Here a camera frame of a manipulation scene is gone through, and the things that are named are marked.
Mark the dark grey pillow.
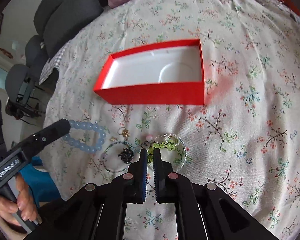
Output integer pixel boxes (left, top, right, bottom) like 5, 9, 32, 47
33, 0, 103, 59

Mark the teal seed bead bracelet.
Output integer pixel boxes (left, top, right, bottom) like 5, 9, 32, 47
101, 140, 138, 173

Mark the light blue bead bracelet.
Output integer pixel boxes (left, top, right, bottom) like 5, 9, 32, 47
62, 120, 107, 155

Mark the black bead cluster ornament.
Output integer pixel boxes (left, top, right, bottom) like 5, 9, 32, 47
118, 148, 134, 164

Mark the person's left hand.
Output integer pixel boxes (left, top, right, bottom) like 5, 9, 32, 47
0, 174, 38, 226

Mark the red jewelry box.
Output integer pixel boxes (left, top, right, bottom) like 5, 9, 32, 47
93, 39, 205, 105

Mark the green bead bracelet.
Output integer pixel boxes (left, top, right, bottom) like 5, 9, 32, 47
147, 141, 178, 162

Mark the grey office chair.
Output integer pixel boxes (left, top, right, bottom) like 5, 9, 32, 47
5, 64, 43, 122

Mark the floral bed sheet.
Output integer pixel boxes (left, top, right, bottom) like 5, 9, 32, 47
40, 0, 300, 239

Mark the white pearl bracelet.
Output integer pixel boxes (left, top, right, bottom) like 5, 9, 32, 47
153, 133, 191, 170

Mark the gold ring with charm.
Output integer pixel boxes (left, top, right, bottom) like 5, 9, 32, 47
117, 127, 131, 138

